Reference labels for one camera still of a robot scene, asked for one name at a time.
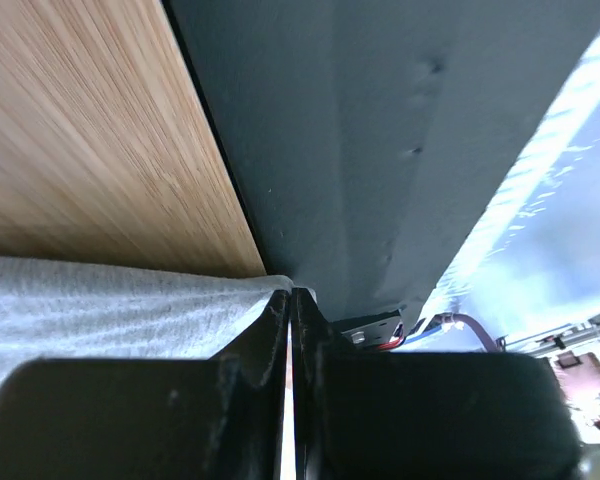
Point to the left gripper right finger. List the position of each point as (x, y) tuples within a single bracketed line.
[(372, 415)]

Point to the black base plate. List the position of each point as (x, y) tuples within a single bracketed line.
[(366, 138)]

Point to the grey t shirt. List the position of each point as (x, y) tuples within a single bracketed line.
[(55, 309)]

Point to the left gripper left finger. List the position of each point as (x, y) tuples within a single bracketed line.
[(219, 418)]

